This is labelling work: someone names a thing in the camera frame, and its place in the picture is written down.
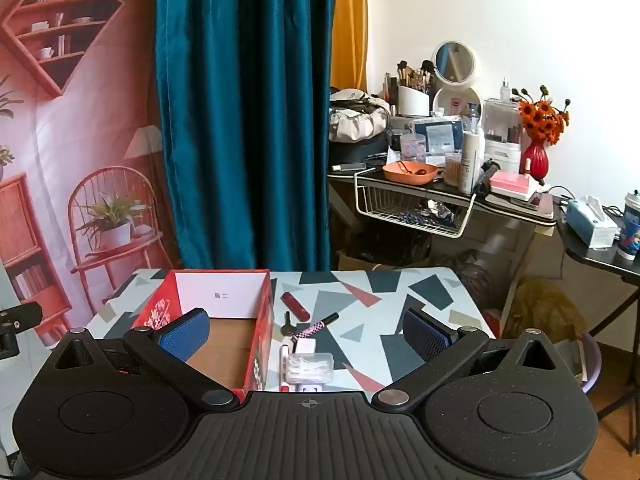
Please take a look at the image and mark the red vase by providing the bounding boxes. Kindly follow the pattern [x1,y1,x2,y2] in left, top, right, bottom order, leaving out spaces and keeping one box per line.
[521,137,549,183]

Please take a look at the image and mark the black plastic bag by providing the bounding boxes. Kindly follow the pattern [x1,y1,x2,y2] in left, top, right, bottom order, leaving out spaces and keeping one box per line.
[350,232,431,267]

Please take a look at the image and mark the orange flowers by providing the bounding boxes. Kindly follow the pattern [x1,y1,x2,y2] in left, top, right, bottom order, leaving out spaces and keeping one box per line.
[510,85,572,146]

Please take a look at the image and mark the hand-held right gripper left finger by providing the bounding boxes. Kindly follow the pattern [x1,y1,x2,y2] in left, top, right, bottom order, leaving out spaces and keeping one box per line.
[52,307,241,413]

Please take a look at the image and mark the blue packaged item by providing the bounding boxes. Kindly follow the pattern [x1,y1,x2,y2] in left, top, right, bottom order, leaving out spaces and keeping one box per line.
[407,116,466,163]

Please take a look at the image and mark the red cardboard box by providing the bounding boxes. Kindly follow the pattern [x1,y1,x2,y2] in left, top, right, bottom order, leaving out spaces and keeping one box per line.
[131,269,275,392]

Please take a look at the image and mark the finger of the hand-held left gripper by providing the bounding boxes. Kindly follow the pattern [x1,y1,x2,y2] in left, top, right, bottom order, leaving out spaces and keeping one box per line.
[0,301,43,333]

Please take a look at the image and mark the clear cosmetics organizer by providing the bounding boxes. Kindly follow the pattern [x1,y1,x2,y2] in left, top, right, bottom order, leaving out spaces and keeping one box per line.
[482,99,523,171]

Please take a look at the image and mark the orange tray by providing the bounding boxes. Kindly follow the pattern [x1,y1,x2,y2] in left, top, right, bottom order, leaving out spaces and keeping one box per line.
[382,161,446,182]

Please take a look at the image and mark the blue tissue box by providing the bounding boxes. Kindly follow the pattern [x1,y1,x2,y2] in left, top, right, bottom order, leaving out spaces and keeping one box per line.
[565,195,620,249]

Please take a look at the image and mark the yellow curtain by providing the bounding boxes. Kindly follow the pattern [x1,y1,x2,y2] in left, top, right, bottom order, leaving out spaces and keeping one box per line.
[331,0,369,96]

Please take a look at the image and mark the white lotion bottle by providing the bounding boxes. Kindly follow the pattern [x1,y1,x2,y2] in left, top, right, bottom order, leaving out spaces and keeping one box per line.
[460,130,483,195]

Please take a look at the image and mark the cotton swab container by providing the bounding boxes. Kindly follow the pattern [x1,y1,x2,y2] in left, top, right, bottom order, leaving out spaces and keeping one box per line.
[444,152,463,187]

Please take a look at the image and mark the red lipstick tube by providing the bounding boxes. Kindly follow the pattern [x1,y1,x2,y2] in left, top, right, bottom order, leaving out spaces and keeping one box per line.
[281,291,311,321]

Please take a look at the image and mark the pink box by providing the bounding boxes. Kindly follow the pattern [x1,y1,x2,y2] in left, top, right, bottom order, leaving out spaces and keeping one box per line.
[489,170,531,198]

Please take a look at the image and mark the yellow bag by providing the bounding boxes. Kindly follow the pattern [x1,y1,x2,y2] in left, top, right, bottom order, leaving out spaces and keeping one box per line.
[505,280,586,341]

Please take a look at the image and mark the white pen with red cap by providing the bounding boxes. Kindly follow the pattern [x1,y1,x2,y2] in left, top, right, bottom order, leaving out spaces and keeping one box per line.
[277,344,292,392]

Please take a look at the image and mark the cluttered shelf unit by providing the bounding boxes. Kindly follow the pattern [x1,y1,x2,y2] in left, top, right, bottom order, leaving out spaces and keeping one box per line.
[327,160,558,331]

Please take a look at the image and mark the white makeup brush holder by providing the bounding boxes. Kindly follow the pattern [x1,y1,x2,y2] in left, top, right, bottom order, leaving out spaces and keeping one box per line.
[384,59,437,117]

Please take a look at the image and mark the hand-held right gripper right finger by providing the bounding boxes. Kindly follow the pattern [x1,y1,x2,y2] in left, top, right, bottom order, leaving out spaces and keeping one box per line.
[372,307,558,416]

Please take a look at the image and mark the teal curtain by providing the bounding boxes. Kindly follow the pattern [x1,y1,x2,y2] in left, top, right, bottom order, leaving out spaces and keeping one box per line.
[154,0,338,273]

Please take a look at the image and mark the round white vanity mirror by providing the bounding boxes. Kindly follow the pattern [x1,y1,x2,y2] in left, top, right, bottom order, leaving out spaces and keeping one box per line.
[432,41,475,83]

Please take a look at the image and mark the checkered black pen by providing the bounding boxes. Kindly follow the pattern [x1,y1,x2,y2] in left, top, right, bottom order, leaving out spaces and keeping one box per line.
[294,312,341,343]

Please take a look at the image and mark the beige bag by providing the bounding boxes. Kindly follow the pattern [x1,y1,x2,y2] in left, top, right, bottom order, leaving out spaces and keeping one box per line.
[329,89,392,143]

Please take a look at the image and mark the brown cardboard box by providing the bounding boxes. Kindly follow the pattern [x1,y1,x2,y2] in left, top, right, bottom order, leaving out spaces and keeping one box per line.
[336,249,401,272]

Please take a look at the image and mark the white round cosmetics case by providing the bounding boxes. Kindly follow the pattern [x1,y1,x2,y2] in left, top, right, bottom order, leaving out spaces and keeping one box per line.
[431,85,485,126]

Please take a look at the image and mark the black side table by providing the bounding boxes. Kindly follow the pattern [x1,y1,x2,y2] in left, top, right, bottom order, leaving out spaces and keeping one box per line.
[555,200,640,456]

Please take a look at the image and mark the printed room backdrop poster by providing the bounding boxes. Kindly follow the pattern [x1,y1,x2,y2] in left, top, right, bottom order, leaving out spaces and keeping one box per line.
[0,0,183,351]

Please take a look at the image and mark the clear dotted plastic cup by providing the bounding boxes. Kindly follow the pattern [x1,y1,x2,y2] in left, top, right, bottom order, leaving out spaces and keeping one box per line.
[400,133,427,158]

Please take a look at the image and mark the clear pack of cotton swabs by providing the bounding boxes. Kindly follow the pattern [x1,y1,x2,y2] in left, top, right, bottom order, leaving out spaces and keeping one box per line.
[282,352,336,386]

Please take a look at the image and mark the black hair curler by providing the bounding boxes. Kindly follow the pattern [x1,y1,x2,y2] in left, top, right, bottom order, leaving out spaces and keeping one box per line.
[474,159,501,196]

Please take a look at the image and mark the white wire basket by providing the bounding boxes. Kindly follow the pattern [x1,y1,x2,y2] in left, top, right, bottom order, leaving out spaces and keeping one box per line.
[355,170,476,239]

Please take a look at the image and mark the printed drink cup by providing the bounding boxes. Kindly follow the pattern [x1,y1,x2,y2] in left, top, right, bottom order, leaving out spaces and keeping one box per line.
[617,190,640,261]

